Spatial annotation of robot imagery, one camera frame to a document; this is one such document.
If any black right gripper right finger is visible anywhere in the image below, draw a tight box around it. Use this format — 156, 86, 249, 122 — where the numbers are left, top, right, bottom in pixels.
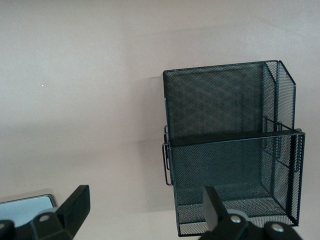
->
198, 186, 301, 240

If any silver closed laptop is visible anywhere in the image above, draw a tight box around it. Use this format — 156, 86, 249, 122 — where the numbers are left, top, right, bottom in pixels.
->
0, 194, 60, 227

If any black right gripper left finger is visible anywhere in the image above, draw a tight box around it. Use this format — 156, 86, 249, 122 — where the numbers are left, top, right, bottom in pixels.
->
0, 184, 91, 240

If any black wire mesh organizer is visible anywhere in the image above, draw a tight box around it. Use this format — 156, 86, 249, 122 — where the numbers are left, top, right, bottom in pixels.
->
159, 59, 306, 238

